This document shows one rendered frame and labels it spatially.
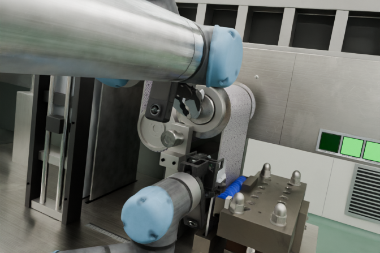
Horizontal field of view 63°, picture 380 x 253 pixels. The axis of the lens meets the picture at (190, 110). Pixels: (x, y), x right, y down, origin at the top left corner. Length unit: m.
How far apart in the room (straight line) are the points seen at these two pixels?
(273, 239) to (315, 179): 2.76
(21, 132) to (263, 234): 0.93
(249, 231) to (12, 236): 0.55
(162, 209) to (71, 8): 0.35
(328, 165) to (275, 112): 2.43
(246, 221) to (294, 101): 0.45
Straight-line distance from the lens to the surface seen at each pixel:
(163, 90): 0.59
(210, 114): 0.73
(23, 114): 1.28
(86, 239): 0.85
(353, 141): 1.03
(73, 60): 0.22
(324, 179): 3.47
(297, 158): 3.44
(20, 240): 0.86
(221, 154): 0.78
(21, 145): 1.31
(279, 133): 1.05
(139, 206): 0.48
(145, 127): 0.85
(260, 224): 0.74
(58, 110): 0.90
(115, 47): 0.23
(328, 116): 1.03
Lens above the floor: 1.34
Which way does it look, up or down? 8 degrees down
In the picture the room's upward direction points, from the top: 8 degrees clockwise
